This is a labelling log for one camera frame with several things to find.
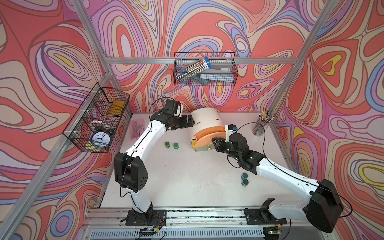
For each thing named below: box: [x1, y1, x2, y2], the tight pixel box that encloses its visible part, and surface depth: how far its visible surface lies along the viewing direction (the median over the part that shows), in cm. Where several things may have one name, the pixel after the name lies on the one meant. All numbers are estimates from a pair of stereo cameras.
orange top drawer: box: [194, 126, 227, 147], surface depth 80 cm
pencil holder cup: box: [252, 108, 275, 137], surface depth 103 cm
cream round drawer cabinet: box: [190, 107, 226, 151], surface depth 84 cm
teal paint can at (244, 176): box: [241, 172, 249, 180], surface depth 86 cm
